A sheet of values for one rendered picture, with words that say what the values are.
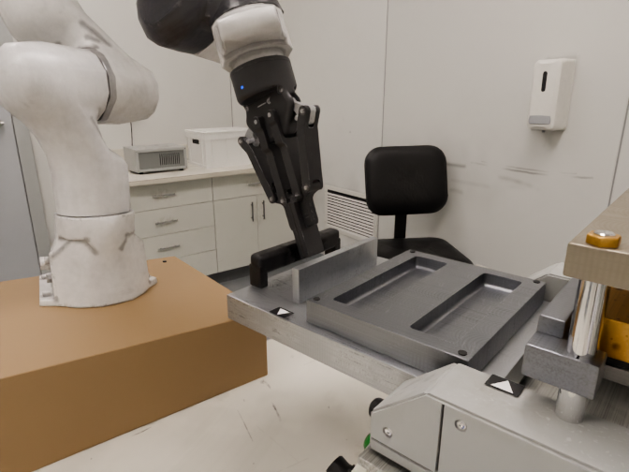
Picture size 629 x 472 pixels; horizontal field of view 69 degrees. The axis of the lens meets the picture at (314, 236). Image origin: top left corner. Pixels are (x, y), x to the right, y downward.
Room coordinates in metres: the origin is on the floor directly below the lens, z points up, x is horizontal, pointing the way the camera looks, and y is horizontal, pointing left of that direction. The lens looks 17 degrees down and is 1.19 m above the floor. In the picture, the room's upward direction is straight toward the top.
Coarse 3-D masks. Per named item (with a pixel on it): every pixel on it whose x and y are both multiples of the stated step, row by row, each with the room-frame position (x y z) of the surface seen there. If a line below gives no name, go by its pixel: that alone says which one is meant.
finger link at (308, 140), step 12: (300, 108) 0.53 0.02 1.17; (300, 120) 0.53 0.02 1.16; (300, 132) 0.53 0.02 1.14; (312, 132) 0.54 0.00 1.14; (300, 144) 0.53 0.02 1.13; (312, 144) 0.54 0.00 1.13; (300, 156) 0.53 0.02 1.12; (312, 156) 0.54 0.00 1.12; (300, 168) 0.53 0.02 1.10; (312, 168) 0.53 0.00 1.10; (312, 180) 0.53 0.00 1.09
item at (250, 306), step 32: (352, 256) 0.52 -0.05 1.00; (256, 288) 0.49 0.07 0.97; (288, 288) 0.49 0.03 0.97; (320, 288) 0.48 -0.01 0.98; (256, 320) 0.44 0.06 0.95; (288, 320) 0.41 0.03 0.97; (320, 352) 0.39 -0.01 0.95; (352, 352) 0.36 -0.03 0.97; (512, 352) 0.36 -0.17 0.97; (384, 384) 0.34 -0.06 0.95
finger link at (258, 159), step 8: (240, 144) 0.60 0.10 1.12; (248, 144) 0.59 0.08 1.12; (248, 152) 0.59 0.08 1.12; (256, 152) 0.59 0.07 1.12; (256, 160) 0.58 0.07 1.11; (264, 160) 0.59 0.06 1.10; (256, 168) 0.58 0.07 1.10; (264, 168) 0.58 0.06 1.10; (264, 176) 0.57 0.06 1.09; (264, 184) 0.57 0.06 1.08; (272, 184) 0.59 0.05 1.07; (272, 192) 0.57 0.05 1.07; (272, 200) 0.56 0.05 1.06
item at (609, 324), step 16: (608, 304) 0.27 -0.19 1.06; (624, 304) 0.27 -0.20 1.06; (608, 320) 0.25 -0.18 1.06; (624, 320) 0.25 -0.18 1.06; (608, 336) 0.25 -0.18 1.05; (624, 336) 0.24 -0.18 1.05; (608, 352) 0.25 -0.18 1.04; (624, 352) 0.24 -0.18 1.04; (608, 368) 0.24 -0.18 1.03; (624, 368) 0.24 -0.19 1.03; (624, 384) 0.24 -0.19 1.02
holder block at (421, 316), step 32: (416, 256) 0.54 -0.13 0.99; (352, 288) 0.44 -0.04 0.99; (384, 288) 0.47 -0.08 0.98; (416, 288) 0.44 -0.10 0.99; (448, 288) 0.44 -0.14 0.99; (480, 288) 0.47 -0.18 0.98; (512, 288) 0.46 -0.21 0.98; (544, 288) 0.45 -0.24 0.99; (320, 320) 0.40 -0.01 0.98; (352, 320) 0.37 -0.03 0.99; (384, 320) 0.37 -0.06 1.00; (416, 320) 0.37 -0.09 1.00; (448, 320) 0.40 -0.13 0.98; (480, 320) 0.37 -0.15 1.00; (512, 320) 0.38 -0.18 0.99; (384, 352) 0.35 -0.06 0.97; (416, 352) 0.33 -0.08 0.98; (448, 352) 0.31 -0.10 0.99; (480, 352) 0.32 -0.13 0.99
